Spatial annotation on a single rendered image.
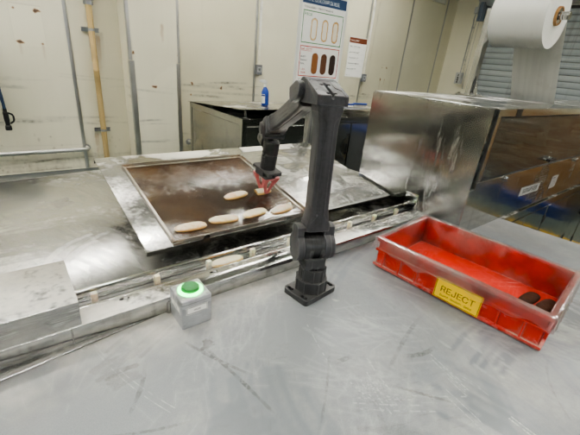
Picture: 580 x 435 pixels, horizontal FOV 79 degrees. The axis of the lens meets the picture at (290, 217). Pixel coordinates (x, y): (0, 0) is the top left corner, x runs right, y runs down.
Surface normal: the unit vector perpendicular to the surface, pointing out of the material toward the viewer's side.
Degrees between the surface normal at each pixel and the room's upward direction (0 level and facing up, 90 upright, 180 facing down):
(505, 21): 103
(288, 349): 0
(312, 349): 0
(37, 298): 0
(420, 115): 90
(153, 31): 90
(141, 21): 90
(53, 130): 90
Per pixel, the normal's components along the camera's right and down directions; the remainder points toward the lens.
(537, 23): -0.76, 0.51
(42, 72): 0.61, 0.37
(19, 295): 0.09, -0.91
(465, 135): -0.79, 0.18
